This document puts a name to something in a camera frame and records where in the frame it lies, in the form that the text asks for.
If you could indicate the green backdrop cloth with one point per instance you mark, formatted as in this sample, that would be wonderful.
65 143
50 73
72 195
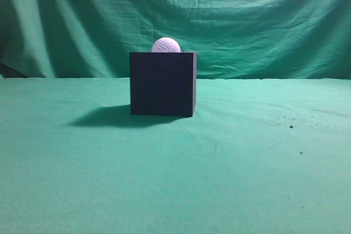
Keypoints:
234 39

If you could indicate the dark blue cube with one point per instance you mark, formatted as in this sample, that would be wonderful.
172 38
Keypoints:
163 84

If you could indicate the white dimpled golf ball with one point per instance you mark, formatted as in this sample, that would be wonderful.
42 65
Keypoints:
166 45

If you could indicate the green table cloth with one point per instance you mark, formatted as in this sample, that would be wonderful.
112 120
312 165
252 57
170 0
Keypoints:
258 156

